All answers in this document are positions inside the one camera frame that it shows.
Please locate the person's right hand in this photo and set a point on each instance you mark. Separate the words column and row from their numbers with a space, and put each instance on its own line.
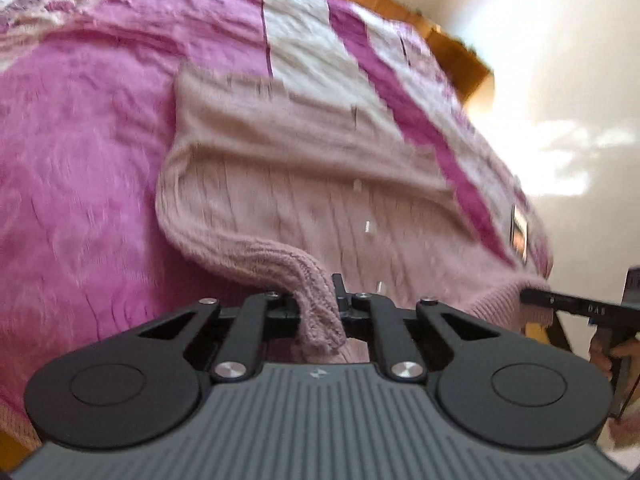
column 602, row 352

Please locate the purple white striped bedspread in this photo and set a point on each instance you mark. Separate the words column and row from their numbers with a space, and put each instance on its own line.
column 88, row 115

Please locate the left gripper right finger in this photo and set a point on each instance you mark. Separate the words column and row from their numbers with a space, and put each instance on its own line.
column 376, row 320

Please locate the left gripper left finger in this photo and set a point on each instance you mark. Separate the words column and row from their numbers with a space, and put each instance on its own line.
column 260, row 319

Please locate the pink knitted cardigan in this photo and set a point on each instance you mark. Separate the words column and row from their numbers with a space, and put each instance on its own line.
column 272, row 188

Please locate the wooden window side cabinet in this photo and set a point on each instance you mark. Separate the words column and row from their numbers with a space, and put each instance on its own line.
column 472, row 79

